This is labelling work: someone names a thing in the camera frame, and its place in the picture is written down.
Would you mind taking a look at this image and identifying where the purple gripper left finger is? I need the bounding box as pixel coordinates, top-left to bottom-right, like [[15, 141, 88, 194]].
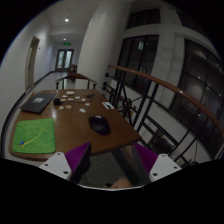
[[40, 142, 91, 184]]

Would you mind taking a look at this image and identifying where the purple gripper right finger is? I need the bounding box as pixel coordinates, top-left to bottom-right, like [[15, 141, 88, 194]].
[[133, 143, 181, 182]]

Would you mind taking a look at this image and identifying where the black computer mouse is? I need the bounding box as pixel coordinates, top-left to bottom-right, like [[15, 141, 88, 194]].
[[88, 115, 111, 135]]

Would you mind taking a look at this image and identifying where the green mouse pad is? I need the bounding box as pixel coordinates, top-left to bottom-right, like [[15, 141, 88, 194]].
[[12, 118, 56, 154]]

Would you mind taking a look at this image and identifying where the wooden handrail with black railing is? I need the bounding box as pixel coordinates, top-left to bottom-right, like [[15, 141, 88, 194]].
[[103, 65, 224, 166]]

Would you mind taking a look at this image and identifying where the white paper piece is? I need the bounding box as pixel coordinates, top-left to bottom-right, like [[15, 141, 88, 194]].
[[79, 108, 86, 113]]

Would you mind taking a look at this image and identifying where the small black box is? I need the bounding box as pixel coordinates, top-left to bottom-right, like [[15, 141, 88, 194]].
[[53, 98, 61, 106]]

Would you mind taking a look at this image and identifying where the white card near table edge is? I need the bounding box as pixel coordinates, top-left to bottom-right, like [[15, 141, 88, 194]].
[[102, 102, 114, 109]]

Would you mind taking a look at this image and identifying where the dark closed laptop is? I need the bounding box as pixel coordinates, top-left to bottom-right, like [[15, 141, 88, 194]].
[[20, 93, 55, 114]]

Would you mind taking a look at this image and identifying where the wooden armchair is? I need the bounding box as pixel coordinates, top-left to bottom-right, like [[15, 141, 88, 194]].
[[55, 73, 97, 89]]

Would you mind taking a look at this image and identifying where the double glass door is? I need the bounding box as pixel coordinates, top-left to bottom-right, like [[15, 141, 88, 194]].
[[55, 49, 74, 72]]

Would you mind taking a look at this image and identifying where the side door in hallway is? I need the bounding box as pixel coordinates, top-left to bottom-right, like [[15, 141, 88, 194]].
[[25, 36, 40, 91]]

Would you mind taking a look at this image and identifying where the green exit sign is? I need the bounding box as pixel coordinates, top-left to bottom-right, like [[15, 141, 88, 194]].
[[63, 42, 71, 46]]

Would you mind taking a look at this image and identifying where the black cable on table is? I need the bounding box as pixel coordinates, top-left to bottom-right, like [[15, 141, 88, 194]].
[[73, 94, 103, 104]]

